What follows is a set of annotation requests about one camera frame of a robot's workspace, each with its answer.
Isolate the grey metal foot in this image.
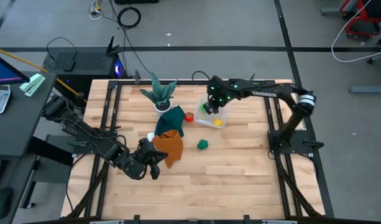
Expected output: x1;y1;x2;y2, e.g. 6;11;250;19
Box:
348;83;381;96

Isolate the black desk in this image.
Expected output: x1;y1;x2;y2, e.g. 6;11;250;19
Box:
0;70;75;224

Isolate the orange cloth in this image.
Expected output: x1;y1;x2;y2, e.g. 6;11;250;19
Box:
151;129;185;169

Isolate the white plant pot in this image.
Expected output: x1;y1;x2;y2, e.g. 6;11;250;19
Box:
154;98;173;114

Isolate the coiled black cable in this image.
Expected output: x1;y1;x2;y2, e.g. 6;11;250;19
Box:
116;6;142;30

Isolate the black computer mouse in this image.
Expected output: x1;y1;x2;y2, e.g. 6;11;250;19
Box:
0;186;14;220

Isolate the yellow hanging cable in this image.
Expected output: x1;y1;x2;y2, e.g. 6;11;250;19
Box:
0;45;87;103

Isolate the red and black cart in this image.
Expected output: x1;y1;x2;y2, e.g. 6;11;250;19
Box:
338;0;381;39

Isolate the mint green stapler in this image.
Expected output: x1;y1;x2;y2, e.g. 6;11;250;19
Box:
19;73;47;98

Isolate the white cable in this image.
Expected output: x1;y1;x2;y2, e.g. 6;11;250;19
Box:
331;0;381;63

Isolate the computer monitor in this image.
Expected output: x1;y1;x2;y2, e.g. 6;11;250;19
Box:
0;50;31;87

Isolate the black computer tower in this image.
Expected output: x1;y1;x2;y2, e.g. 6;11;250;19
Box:
42;46;122;94

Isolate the teal cloth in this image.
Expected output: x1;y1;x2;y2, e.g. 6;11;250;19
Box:
154;105;185;138

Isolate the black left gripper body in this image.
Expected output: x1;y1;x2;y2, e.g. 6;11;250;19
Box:
125;138;158;181

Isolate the clear plastic tupperware container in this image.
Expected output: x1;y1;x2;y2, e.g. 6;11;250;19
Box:
194;94;227;129

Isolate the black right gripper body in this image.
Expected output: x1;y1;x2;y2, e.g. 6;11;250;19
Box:
203;90;231;115

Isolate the green snake plant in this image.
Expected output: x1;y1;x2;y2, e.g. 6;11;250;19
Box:
139;72;178;108

